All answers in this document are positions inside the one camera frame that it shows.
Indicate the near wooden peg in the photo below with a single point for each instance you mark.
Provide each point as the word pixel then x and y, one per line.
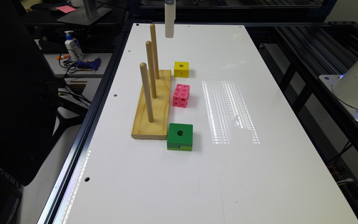
pixel 146 87

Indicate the blue glue gun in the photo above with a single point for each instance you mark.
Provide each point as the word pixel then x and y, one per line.
pixel 94 65

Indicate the middle wooden peg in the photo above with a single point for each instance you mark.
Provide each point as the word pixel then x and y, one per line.
pixel 150 61

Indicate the wooden peg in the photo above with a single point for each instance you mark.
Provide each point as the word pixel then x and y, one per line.
pixel 154 50
pixel 150 61
pixel 146 87

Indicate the black aluminium frame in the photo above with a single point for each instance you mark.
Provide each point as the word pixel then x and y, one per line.
pixel 315 49

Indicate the far wooden peg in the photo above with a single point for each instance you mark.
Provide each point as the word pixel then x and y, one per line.
pixel 154 50

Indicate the yellow block with hole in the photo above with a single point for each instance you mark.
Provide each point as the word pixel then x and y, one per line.
pixel 181 69

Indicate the wooden peg base board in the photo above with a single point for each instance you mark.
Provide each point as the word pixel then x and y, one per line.
pixel 157 130

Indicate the black office chair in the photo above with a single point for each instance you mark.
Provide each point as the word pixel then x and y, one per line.
pixel 32 114

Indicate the pink cube block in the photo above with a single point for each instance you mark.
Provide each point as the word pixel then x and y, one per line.
pixel 181 95

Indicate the grey monitor stand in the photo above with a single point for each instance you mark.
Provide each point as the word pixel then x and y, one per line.
pixel 85 14

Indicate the pink sticky note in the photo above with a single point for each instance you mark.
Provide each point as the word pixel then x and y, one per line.
pixel 66 9

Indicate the green block with hole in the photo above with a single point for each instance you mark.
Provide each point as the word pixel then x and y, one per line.
pixel 180 137

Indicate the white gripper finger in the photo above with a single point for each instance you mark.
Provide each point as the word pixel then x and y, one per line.
pixel 170 16

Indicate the white lotion pump bottle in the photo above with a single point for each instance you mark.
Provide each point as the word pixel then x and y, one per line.
pixel 73 46

